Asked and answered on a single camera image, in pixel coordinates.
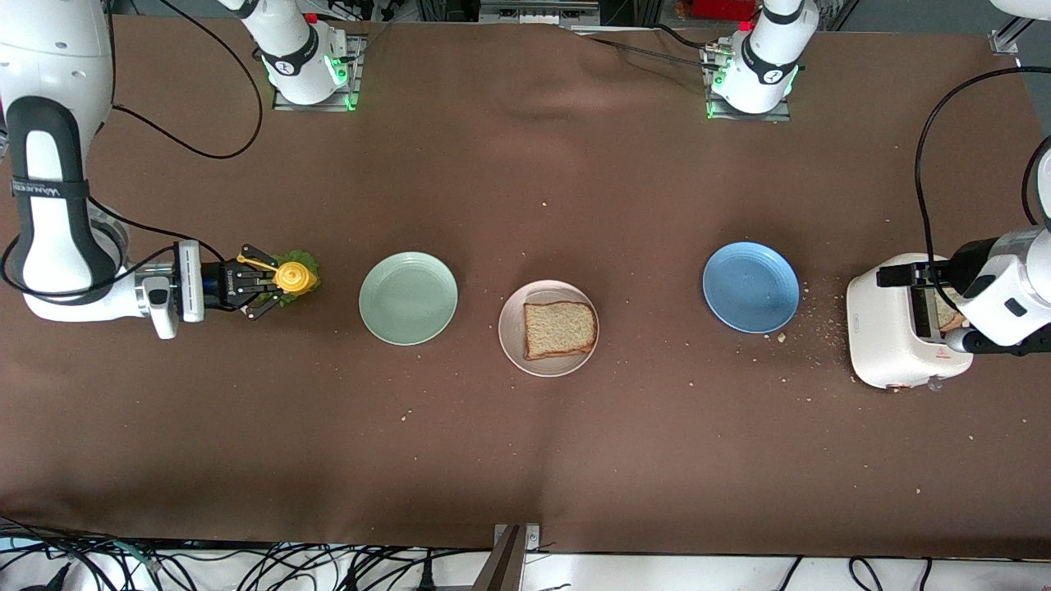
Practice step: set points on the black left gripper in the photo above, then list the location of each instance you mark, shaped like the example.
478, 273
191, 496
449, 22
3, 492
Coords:
966, 259

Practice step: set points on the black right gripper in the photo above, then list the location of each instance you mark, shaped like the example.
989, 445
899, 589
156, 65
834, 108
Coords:
231, 285

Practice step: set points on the yellow squeeze bottle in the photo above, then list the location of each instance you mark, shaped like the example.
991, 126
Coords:
296, 279

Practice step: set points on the brown bread slice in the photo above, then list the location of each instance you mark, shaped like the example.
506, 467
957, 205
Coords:
944, 312
558, 330

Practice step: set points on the green lettuce leaf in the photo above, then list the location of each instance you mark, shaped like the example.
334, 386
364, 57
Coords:
308, 261

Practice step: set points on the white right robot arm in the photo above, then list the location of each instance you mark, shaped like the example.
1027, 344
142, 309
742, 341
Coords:
49, 49

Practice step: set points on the mint green plate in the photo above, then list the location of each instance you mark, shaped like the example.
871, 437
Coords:
408, 298

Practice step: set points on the blue plate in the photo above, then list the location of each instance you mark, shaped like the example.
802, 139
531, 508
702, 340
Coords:
750, 287

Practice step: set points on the beige plate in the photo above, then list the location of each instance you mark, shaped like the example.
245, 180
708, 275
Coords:
509, 324

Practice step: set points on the white toaster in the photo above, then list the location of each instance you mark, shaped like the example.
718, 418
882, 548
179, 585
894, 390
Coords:
883, 328

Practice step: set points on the brown tablecloth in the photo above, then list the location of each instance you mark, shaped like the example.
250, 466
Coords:
525, 460

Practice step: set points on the red background box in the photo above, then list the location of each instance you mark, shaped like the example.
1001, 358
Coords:
722, 8

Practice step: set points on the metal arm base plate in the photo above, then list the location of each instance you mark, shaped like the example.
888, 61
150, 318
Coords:
279, 103
780, 116

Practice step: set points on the aluminium frame rail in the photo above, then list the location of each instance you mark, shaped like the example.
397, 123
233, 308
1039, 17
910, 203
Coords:
1006, 39

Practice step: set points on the silver metal bracket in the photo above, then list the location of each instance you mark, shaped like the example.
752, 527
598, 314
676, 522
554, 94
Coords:
530, 535

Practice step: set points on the aluminium background frame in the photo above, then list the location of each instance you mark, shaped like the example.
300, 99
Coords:
538, 12

